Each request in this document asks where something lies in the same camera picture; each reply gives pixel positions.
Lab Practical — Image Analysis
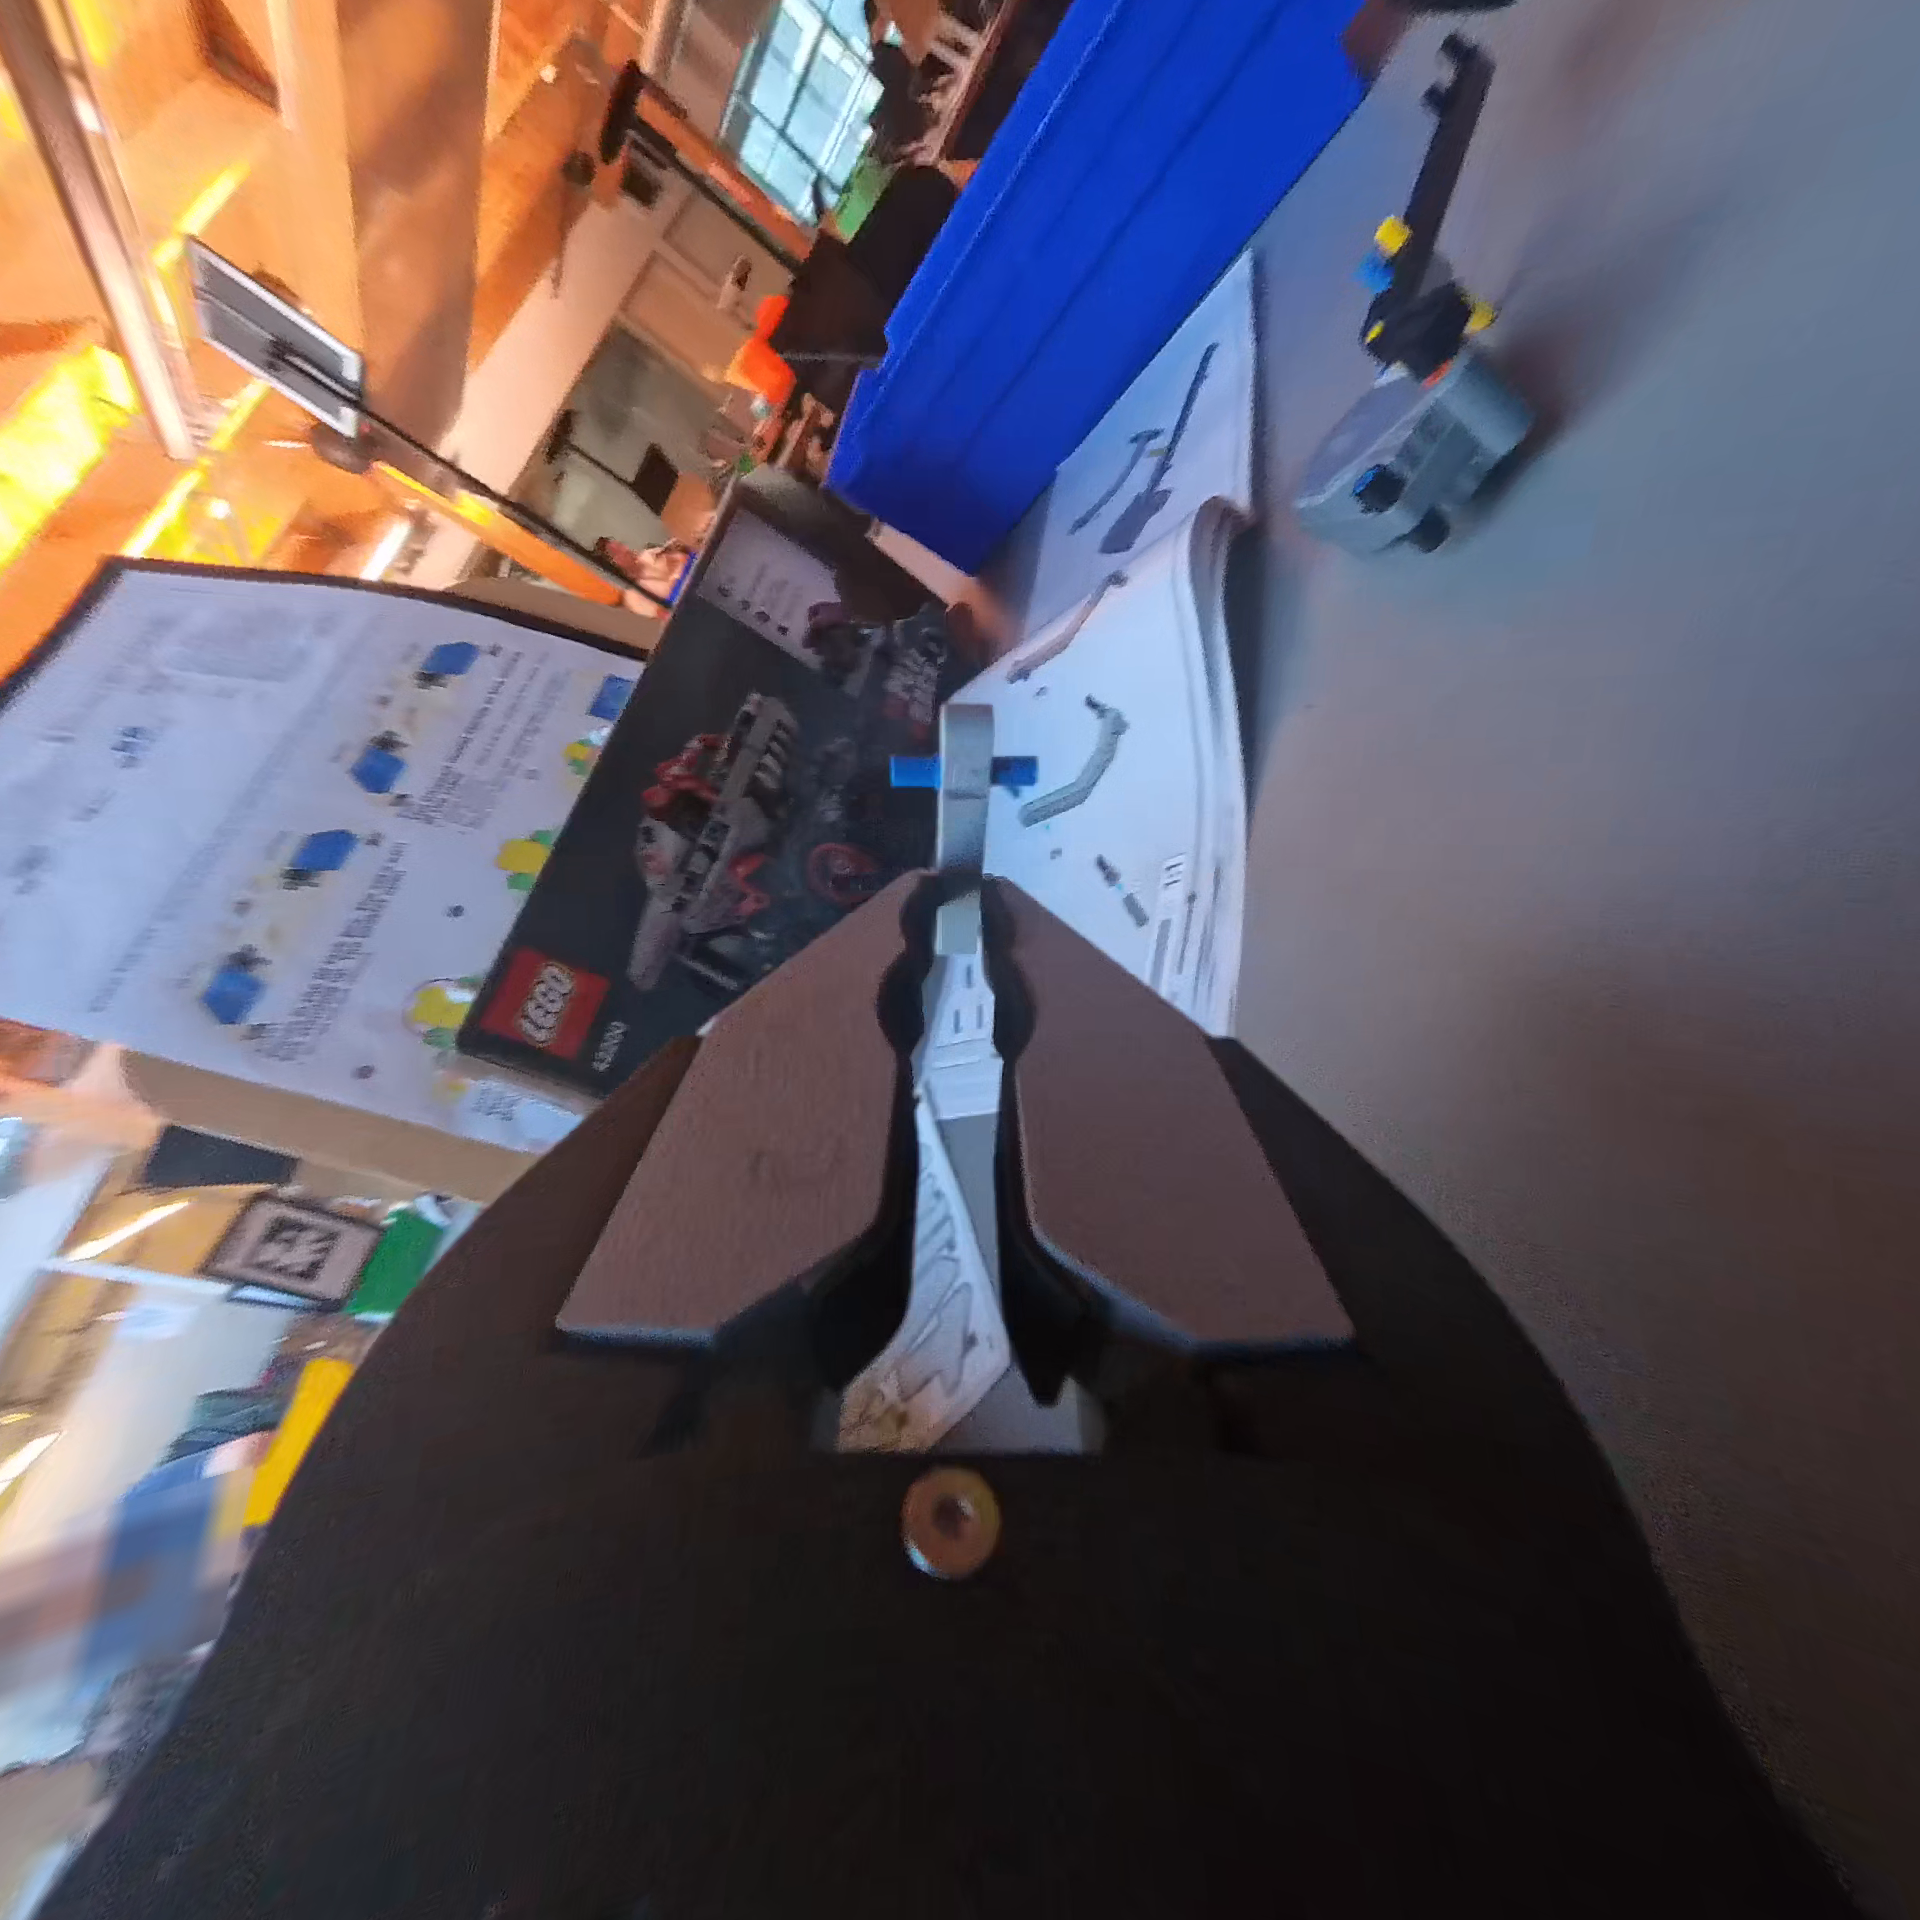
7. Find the partly built lego model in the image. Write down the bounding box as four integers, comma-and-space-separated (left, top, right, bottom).
1294, 31, 1539, 560

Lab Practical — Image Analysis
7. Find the black lego set box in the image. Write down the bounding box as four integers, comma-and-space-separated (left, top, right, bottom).
457, 487, 1000, 1104

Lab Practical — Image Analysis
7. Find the white framed screen on stand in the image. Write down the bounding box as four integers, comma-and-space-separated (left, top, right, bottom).
184, 237, 367, 442

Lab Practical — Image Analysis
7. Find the grey lego beam blue pin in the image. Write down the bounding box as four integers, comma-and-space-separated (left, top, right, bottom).
887, 701, 1043, 962

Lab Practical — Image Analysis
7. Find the blue plastic bin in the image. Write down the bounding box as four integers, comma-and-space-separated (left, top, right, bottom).
823, 0, 1375, 575

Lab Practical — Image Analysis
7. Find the white printed instruction sheet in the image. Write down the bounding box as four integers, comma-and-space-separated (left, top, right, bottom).
0, 558, 649, 1149

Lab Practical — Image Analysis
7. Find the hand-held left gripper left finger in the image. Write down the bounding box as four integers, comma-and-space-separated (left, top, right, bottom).
556, 870, 922, 1347

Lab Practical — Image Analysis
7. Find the white lego instruction booklet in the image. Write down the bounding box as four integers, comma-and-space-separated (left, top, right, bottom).
834, 246, 1260, 1454

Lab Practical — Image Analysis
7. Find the window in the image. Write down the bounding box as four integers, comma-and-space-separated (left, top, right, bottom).
721, 0, 887, 190

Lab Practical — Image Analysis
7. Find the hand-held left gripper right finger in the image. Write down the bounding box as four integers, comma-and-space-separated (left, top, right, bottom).
978, 877, 1361, 1354

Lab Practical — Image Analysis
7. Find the black white marker tag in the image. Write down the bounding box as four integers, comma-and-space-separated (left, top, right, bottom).
202, 1189, 385, 1309

